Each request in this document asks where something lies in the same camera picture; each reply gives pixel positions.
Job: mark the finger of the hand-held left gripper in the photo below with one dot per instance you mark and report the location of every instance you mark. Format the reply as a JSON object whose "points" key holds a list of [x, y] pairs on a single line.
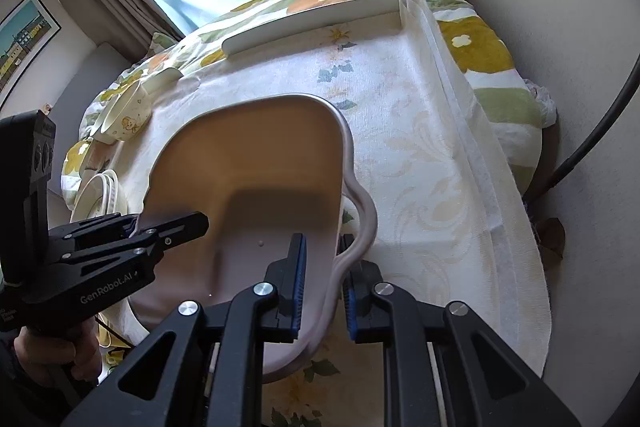
{"points": [[95, 227], [170, 229]]}

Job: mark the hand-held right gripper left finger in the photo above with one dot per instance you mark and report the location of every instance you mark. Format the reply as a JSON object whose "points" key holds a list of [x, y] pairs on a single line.
{"points": [[299, 287]]}

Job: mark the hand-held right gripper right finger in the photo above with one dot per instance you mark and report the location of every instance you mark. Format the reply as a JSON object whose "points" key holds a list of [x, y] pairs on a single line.
{"points": [[350, 307]]}

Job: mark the grey-rimmed white plate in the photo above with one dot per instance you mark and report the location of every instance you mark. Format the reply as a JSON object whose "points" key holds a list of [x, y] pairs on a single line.
{"points": [[87, 202]]}

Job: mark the cream printed bowl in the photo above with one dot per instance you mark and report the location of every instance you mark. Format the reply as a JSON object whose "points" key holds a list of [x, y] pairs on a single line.
{"points": [[127, 124]]}

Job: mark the pink scalloped bowl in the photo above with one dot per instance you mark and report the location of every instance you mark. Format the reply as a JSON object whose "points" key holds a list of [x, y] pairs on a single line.
{"points": [[260, 157]]}

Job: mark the small white cup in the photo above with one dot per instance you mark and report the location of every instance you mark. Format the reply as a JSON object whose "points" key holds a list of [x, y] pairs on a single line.
{"points": [[117, 99]]}

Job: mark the person's left hand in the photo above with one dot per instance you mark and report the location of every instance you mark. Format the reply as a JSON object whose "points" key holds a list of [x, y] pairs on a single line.
{"points": [[45, 352]]}

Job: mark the grey padded headboard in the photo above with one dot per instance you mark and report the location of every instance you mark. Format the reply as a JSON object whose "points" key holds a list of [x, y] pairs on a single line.
{"points": [[95, 72]]}

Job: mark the framed houses picture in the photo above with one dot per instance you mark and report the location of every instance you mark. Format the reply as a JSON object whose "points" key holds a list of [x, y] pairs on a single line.
{"points": [[20, 42]]}

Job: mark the white patterned tablecloth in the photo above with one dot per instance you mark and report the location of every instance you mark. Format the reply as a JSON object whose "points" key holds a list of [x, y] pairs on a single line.
{"points": [[425, 157]]}

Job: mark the green pillow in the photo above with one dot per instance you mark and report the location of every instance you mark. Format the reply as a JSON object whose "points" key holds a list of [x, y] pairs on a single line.
{"points": [[162, 42]]}

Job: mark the floral striped blanket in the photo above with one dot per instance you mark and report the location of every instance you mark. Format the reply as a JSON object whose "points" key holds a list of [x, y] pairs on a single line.
{"points": [[480, 47]]}

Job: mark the black clothes rack pole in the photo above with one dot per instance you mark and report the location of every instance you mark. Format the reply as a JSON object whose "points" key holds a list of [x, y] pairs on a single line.
{"points": [[590, 142]]}

